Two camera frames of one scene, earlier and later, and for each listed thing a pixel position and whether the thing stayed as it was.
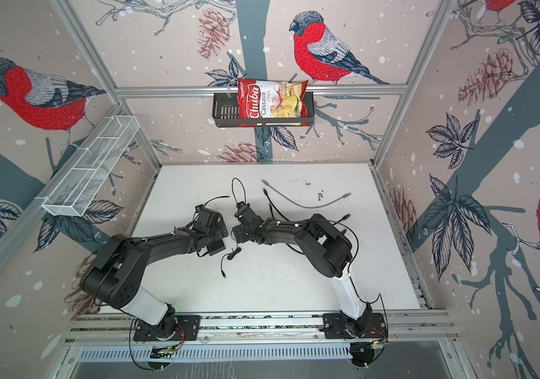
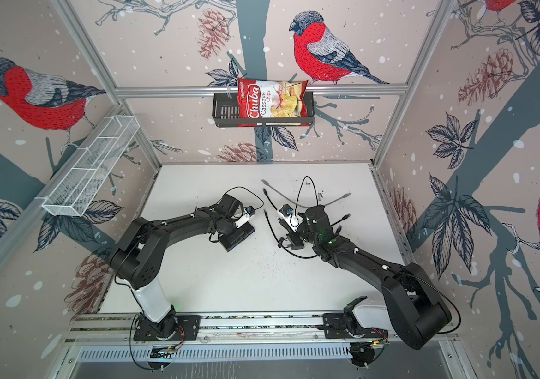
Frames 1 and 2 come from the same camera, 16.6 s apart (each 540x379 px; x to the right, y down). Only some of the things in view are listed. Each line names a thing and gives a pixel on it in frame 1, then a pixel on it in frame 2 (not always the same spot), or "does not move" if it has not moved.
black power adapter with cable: (230, 257) to (294, 240)
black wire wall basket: (226, 113) does not move
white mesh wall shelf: (88, 167) does not move
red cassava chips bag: (272, 99) does not move
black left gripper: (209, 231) to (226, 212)
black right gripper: (238, 234) to (288, 228)
